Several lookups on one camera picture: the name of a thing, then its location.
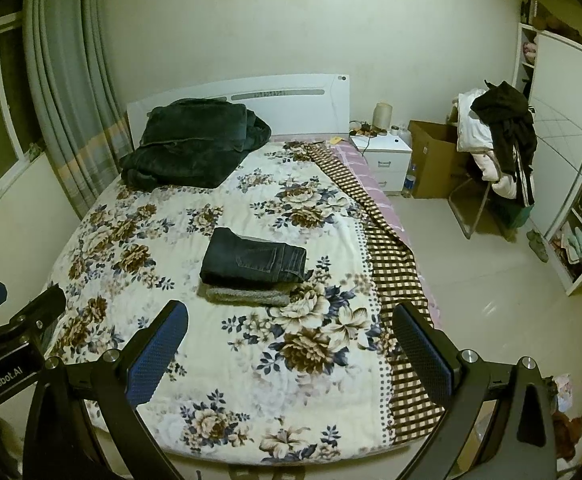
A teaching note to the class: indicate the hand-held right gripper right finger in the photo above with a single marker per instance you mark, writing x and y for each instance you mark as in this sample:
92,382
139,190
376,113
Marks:
421,355

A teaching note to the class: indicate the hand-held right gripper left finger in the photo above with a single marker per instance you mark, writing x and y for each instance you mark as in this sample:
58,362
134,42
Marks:
158,350

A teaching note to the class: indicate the dark blue jeans pants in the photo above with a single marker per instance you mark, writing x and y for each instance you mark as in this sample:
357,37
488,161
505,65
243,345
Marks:
251,257

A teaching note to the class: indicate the grey folded pants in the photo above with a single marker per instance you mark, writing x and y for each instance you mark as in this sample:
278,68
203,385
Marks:
241,297

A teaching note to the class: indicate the pink patterned cloth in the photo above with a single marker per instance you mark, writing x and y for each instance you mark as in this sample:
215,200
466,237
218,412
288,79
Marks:
563,390

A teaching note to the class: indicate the floral quilt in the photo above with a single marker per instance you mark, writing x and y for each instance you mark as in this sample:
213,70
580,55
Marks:
211,210

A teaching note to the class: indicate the metal folding chair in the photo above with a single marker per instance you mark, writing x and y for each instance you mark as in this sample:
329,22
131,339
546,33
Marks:
471,205

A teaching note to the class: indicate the pair of green slippers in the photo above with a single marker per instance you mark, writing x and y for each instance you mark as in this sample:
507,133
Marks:
537,246

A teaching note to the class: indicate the reddish brown cloth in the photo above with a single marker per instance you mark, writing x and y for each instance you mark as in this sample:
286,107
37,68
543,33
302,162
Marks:
568,432

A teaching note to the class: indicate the clear water bottle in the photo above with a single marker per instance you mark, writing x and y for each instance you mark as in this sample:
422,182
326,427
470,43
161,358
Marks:
409,182

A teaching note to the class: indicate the pink striped bed sheet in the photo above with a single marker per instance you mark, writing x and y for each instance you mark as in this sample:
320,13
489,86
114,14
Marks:
371,185

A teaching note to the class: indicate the folded towels stack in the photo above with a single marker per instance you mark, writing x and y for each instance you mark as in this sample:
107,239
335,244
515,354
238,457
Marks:
576,244

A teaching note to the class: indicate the cream padded garment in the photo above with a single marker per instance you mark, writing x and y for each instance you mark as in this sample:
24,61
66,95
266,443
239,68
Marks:
496,175

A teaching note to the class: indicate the brown cardboard box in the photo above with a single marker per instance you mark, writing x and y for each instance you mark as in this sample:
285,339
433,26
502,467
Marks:
433,160

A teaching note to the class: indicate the white nightstand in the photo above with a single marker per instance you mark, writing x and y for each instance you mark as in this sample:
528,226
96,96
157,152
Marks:
383,160

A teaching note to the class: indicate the dark green fleece blanket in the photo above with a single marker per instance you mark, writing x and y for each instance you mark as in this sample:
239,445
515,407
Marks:
196,145

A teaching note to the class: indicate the grey checked curtain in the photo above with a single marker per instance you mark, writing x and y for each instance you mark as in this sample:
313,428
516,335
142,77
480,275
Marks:
66,85

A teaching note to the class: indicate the white garment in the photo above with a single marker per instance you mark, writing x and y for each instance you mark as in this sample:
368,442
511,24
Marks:
473,130

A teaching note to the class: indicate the small yellow paper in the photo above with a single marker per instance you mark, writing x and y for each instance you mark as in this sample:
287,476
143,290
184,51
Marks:
336,138

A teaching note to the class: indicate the dark clutter on nightstand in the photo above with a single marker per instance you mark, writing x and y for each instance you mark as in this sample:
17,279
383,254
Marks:
366,129

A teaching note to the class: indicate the black clothes pile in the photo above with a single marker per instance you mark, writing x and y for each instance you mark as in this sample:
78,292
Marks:
511,125

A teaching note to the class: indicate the white wardrobe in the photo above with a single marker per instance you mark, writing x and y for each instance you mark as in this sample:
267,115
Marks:
561,125

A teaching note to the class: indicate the white headboard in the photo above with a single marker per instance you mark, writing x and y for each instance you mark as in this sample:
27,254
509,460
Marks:
296,95

